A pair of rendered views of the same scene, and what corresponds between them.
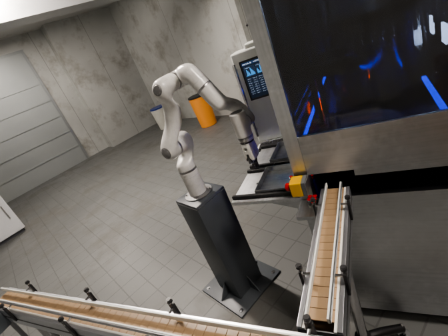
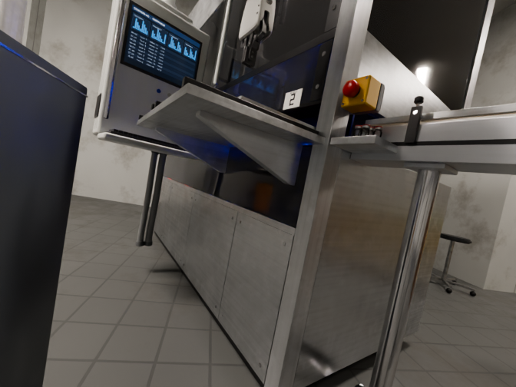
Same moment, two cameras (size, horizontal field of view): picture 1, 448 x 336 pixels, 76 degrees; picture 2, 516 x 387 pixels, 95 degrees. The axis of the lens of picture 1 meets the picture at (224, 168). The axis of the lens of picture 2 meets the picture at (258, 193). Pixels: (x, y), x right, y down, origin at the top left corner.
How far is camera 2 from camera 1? 1.52 m
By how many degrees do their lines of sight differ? 68
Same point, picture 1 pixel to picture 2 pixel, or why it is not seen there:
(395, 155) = not seen: hidden behind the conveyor
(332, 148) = (384, 75)
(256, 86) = (139, 50)
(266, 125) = (124, 112)
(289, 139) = (360, 23)
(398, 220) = (388, 204)
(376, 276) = (347, 302)
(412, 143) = not seen: hidden behind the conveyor
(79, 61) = not seen: outside the picture
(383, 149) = (408, 107)
